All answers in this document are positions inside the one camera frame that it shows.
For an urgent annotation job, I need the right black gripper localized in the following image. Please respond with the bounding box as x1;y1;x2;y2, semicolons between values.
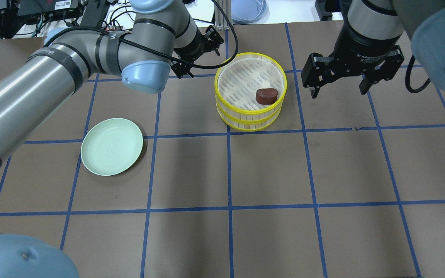
301;29;405;99

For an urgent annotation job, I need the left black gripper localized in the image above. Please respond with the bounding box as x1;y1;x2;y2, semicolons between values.
171;26;224;78

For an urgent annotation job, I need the yellow bamboo steamer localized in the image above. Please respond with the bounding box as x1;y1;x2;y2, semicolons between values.
214;52;287;123
216;105;281;132

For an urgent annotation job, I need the brown steamed bun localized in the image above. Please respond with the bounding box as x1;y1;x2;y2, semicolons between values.
255;88;279;105

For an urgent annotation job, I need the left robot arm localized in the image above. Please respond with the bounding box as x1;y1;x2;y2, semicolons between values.
0;0;224;168

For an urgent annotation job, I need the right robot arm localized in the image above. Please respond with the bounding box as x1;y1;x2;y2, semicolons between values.
301;0;445;98

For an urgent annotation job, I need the blue plate on desk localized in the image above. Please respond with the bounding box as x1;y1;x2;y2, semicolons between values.
231;0;267;24

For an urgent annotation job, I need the black power adapter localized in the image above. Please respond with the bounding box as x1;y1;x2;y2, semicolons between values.
79;0;110;27

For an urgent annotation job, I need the mint green plate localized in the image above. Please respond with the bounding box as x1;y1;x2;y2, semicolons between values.
80;118;143;176

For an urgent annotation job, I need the aluminium frame post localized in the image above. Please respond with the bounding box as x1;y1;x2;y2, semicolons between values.
213;0;232;31

